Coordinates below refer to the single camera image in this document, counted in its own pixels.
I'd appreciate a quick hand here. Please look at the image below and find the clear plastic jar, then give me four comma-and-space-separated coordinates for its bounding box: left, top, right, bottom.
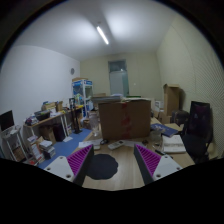
89, 113, 99, 136

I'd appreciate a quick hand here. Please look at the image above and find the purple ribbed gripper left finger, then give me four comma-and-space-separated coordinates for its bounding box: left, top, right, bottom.
45, 145, 94, 186

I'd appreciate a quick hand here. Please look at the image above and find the black computer mouse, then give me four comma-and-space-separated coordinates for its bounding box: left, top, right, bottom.
100, 139, 109, 145

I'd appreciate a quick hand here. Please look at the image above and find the ceiling fluorescent light tube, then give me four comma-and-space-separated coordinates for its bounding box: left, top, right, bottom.
97, 26, 109, 45

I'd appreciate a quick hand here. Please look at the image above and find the black monitor on cart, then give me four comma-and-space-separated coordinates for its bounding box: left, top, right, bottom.
0, 111, 14, 131

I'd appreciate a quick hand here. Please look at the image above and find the black round mouse pad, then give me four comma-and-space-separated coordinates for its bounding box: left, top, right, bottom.
87, 154, 118, 180

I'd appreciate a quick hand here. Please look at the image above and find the stack of books on floor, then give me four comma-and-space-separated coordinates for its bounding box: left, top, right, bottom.
39, 140, 56, 160

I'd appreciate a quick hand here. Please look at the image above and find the blue floor mat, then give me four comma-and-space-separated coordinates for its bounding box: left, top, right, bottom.
38, 129, 91, 169

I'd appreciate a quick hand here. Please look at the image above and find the black office chair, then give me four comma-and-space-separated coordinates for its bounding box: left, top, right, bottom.
181, 101, 213, 164

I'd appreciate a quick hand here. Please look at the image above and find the blue book on table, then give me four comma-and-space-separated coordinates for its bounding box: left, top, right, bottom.
151, 123, 178, 137

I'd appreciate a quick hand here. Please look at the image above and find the white remote control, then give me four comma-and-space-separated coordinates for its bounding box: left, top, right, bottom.
108, 140, 124, 150

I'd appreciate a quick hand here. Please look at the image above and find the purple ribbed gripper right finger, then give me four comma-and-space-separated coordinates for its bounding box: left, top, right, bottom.
134, 144, 182, 185

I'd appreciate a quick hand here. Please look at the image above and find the large brown cardboard box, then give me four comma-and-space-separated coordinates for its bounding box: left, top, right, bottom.
99, 100, 151, 140

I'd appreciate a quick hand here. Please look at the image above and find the wooden side desk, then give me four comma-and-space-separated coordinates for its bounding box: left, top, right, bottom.
24, 106, 83, 136

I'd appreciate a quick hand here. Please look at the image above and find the white door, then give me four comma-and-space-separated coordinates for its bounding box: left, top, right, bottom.
109, 71, 129, 97

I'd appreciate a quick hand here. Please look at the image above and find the white open book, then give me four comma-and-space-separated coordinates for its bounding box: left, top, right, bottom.
162, 135, 186, 153

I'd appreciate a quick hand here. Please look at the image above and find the round wall clock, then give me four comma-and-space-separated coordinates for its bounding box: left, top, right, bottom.
70, 68, 75, 75

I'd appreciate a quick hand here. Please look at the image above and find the white paper stack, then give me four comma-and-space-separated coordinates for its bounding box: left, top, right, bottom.
78, 139, 100, 150

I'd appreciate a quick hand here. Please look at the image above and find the tall open cardboard box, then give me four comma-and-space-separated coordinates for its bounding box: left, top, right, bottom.
163, 84, 180, 115

